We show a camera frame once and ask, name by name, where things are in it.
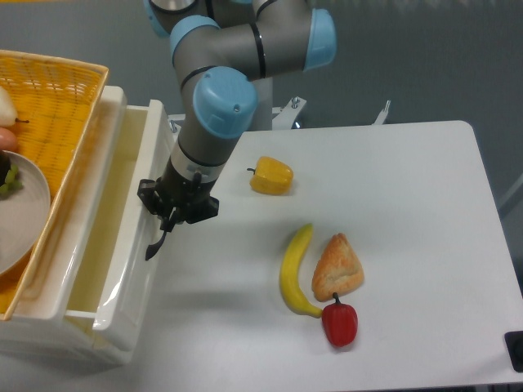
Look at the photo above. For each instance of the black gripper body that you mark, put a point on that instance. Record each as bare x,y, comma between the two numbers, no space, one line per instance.
189,199

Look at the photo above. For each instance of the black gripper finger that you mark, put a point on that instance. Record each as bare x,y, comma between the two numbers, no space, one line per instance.
169,220
148,194

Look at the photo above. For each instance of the white top drawer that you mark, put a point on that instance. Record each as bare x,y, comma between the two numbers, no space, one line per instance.
112,287

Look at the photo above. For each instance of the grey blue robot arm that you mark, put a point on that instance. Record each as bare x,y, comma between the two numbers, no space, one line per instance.
219,50

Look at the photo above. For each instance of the white drawer cabinet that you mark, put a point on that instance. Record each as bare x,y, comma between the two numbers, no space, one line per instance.
38,324

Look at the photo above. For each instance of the yellow bell pepper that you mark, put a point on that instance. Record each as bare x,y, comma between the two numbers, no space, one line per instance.
271,176

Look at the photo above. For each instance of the yellow banana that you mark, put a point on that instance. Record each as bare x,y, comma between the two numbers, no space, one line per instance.
289,285

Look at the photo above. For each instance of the white plate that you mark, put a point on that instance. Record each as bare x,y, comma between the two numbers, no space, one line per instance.
24,212

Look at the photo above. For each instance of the yellow wicker basket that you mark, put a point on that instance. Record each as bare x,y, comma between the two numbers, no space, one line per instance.
59,96

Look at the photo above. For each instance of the dark grapes with green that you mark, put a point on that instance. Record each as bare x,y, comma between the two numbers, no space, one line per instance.
10,181

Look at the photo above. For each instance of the orange peach fruit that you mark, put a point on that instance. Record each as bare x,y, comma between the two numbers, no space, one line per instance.
8,140

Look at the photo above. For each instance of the white pear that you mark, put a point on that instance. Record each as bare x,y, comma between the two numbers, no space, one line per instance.
8,111

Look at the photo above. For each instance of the triangular pastry bread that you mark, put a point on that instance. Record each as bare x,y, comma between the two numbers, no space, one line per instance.
338,270

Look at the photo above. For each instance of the red bell pepper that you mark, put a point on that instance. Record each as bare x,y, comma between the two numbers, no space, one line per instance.
340,322

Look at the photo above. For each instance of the black device at edge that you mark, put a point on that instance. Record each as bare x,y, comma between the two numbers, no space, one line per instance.
514,343

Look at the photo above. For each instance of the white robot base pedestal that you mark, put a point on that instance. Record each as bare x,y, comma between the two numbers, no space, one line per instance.
282,110

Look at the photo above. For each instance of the white right table bracket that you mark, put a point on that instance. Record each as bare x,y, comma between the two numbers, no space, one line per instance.
383,114

